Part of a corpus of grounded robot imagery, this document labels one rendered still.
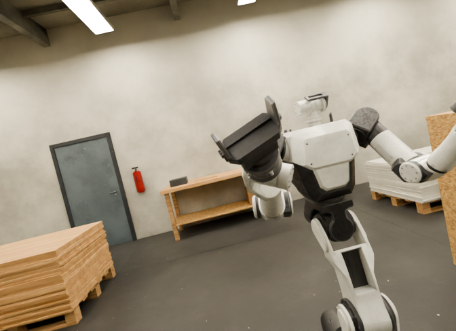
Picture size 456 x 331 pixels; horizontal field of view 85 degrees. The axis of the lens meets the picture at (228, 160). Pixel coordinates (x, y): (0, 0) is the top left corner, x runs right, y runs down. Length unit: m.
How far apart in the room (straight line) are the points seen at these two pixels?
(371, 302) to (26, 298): 3.02
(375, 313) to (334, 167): 0.55
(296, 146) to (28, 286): 2.92
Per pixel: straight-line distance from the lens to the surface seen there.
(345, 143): 1.05
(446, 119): 2.20
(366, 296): 1.18
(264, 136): 0.46
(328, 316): 1.69
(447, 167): 1.05
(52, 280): 3.18
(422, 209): 3.97
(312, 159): 1.00
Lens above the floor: 1.36
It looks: 3 degrees down
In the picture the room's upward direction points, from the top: 13 degrees counter-clockwise
